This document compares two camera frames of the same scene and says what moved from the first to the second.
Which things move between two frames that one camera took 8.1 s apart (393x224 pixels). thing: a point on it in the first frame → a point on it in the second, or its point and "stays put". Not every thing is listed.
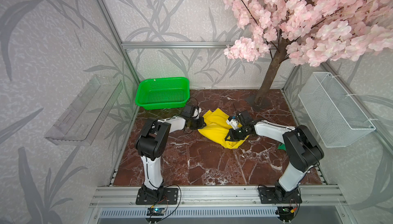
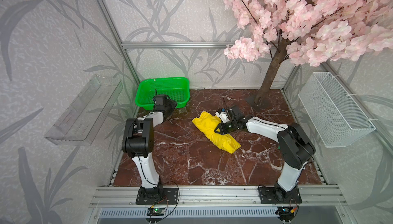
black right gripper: x=231 y=133 → x=220 y=126
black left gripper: x=200 y=126 → x=173 y=104
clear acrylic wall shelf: x=78 y=127 stays put
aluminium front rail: x=313 y=196 stays put
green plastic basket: x=162 y=93 stays put
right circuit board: x=285 y=211 stays put
